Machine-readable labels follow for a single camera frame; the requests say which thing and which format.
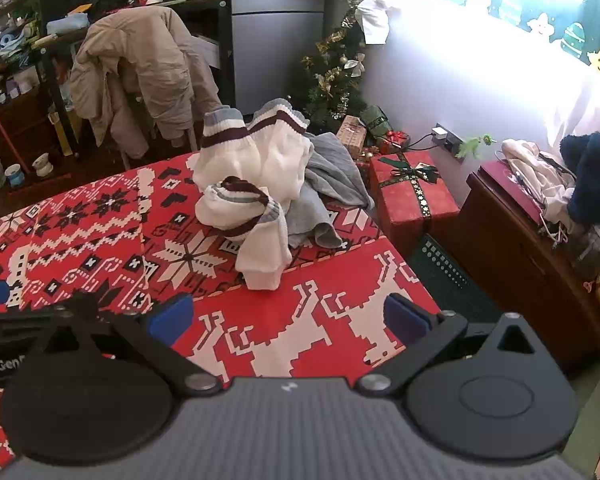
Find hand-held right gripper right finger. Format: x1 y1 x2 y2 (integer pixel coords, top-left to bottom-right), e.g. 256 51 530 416
356 292 546 396

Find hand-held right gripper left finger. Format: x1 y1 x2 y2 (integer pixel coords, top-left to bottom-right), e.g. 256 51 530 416
40 292 222 397

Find white sweater with striped trim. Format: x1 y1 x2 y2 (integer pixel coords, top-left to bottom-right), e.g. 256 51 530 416
186 97 316 292

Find green dotted mat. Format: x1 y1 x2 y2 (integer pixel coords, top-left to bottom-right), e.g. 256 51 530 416
407 232 486 306

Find red patterned blanket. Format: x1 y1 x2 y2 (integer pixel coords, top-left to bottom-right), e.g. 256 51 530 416
0 152 441 473

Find wooden cabinet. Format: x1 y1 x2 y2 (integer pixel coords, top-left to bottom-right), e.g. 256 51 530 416
459 160 600 361

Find red gift box green ribbon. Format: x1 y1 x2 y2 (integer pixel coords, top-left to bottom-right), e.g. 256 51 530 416
369 150 462 251

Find grey garment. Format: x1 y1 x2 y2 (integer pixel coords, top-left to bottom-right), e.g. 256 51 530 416
287 132 376 250

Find small red gift box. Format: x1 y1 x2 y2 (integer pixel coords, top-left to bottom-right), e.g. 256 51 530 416
380 130 411 153

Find green plant sprig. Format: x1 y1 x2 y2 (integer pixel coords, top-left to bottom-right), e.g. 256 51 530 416
457 132 496 161

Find white power strip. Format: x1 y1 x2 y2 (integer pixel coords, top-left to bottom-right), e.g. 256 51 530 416
431 124 463 153

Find brown gift box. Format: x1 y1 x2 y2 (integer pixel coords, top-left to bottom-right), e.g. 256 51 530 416
336 115 367 158

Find glass jar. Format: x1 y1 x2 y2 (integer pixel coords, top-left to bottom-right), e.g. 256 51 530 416
567 222 600 281

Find pale pink garment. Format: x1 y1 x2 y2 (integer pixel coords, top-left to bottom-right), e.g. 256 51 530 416
501 139 578 221

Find black storage shelf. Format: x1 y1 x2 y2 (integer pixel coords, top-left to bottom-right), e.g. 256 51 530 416
0 0 233 161

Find dark blue fuzzy cloth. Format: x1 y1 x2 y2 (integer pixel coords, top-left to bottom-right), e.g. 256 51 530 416
560 131 600 226

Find decorated Christmas tree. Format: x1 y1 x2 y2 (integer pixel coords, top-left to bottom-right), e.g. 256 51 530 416
300 0 371 126

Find beige jacket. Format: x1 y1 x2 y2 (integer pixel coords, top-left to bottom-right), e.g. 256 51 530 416
70 6 223 161

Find pale blue folded cloth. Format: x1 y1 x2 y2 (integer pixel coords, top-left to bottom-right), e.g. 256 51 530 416
46 12 90 36

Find grey refrigerator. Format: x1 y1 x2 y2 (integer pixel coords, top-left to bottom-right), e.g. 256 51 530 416
230 0 331 121

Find white cloth bow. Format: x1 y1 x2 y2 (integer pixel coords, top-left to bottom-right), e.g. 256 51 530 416
356 0 396 46

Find green window banner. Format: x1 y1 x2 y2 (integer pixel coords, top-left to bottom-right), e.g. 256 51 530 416
320 0 600 86

